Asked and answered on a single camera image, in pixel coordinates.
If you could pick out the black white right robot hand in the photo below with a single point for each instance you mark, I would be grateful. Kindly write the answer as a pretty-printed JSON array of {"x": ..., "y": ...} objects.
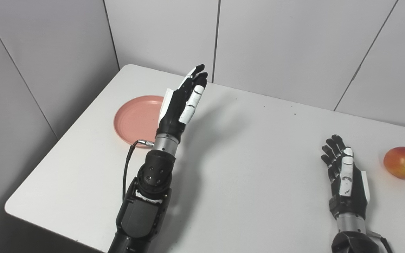
[{"x": 348, "y": 189}]

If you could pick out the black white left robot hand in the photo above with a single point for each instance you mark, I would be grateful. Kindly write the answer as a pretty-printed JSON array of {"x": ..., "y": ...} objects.
[{"x": 174, "y": 109}]

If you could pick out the pink round plate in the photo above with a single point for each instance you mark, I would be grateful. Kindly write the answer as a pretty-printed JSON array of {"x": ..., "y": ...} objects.
[{"x": 135, "y": 119}]

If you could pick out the red yellow pomegranate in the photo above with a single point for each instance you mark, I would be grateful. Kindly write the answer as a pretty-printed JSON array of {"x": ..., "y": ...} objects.
[{"x": 401, "y": 161}]

